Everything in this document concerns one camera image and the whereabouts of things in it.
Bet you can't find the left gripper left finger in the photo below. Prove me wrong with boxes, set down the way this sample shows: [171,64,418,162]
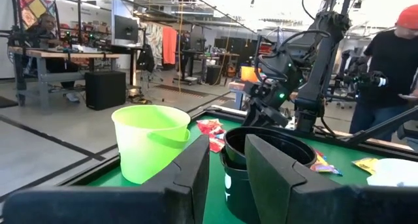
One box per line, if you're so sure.
[2,134,210,224]

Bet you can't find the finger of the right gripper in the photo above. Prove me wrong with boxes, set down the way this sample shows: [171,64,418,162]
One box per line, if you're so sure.
[243,99,265,127]
[261,103,290,129]

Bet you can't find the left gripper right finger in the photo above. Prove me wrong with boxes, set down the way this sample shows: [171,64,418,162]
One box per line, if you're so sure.
[244,133,418,224]

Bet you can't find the white plastic bucket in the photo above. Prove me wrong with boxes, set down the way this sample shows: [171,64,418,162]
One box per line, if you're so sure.
[366,157,418,187]

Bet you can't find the orange glowing box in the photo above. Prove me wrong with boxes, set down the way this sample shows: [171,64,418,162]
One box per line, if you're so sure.
[240,66,262,84]

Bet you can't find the black waste bin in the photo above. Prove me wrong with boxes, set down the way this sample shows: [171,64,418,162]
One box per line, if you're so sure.
[206,65,223,86]

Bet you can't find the black plastic bucket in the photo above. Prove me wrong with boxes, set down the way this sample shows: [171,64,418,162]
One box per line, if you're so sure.
[219,126,317,224]

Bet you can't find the lime green plastic bucket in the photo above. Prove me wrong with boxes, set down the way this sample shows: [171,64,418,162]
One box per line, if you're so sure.
[111,104,192,185]

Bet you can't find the green table mat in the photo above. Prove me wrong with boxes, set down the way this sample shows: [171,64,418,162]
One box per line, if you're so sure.
[86,114,418,224]

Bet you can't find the orange hanging cloth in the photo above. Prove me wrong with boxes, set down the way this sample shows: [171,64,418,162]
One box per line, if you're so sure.
[162,27,178,65]

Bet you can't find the black hanging bag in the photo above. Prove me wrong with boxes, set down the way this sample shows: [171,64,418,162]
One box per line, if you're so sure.
[136,43,155,73]

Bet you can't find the person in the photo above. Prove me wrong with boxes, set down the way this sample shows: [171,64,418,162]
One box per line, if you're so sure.
[349,4,418,152]
[27,13,81,103]

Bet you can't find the patterned hanging cloth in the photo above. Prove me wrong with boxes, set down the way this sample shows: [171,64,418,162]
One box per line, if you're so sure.
[140,21,163,58]

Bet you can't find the black box speaker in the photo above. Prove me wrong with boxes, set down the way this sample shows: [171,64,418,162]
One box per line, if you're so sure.
[84,70,127,112]

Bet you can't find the black flat screen monitor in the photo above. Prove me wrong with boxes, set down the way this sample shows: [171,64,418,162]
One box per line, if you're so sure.
[114,14,140,44]

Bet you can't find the orange knit cap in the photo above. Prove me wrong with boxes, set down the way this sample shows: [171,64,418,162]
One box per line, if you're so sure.
[395,4,418,31]

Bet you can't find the wooden workbench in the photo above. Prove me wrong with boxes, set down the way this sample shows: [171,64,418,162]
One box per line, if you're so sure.
[8,46,120,109]

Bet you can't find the colourful patchwork panel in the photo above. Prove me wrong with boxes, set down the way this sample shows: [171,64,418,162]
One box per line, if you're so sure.
[18,0,57,31]

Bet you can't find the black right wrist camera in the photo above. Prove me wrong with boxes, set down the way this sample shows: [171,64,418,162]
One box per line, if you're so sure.
[259,52,303,83]

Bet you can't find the yellow hanging cord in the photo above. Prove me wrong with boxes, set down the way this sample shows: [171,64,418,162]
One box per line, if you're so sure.
[177,0,184,94]

